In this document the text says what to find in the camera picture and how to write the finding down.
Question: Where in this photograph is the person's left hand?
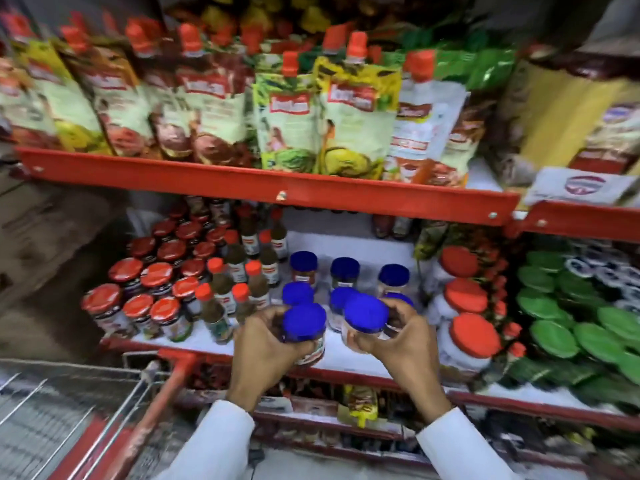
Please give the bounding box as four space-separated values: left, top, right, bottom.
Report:
227 305 317 413

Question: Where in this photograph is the person's right hand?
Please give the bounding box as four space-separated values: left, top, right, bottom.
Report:
352 298 454 425

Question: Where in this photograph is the blue-lid spice jar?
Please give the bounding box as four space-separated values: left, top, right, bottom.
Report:
281 303 328 368
341 294 391 354

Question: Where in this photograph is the person's left forearm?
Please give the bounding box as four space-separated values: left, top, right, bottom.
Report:
154 390 260 480

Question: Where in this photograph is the person's right forearm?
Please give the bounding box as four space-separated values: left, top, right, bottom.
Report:
414 401 520 480

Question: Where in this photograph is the white shelf with red edge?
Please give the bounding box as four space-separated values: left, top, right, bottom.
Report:
100 230 640 431

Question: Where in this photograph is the small yellow pouch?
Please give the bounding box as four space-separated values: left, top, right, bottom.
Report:
337 385 380 428

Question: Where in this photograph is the group of blue-capped jars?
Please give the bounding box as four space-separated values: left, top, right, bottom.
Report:
281 251 416 334

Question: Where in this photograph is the row of orange-cap sauce bottles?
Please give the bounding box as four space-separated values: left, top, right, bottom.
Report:
195 204 291 345

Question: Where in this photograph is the white jar with red lid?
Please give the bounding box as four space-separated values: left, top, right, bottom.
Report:
432 278 489 326
437 313 502 386
425 246 481 295

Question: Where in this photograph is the dark green pouch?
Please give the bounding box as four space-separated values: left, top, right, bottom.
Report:
413 221 452 261

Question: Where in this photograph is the row of small red-cap bottles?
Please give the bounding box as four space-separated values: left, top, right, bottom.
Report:
479 239 527 366

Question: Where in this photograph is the group of red-lid pickle jars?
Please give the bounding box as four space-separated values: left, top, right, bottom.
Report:
81 201 232 343

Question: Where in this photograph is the red metal shelf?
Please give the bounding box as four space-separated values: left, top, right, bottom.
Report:
17 147 522 227
504 200 640 244

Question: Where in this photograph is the group of green-lid jars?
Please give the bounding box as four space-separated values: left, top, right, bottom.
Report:
500 249 640 411

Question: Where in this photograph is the row of spouted sauce pouches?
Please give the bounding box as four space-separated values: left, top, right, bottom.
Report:
0 10 501 189

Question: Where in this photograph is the group of white-lid tubs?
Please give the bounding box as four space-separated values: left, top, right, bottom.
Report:
564 239 640 315

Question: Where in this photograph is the large yellow packet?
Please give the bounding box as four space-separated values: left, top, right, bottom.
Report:
492 57 640 175

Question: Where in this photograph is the pile of green packets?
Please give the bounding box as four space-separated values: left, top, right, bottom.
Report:
385 25 517 93

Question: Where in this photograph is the wire shopping cart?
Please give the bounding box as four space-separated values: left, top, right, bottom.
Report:
0 349 202 480

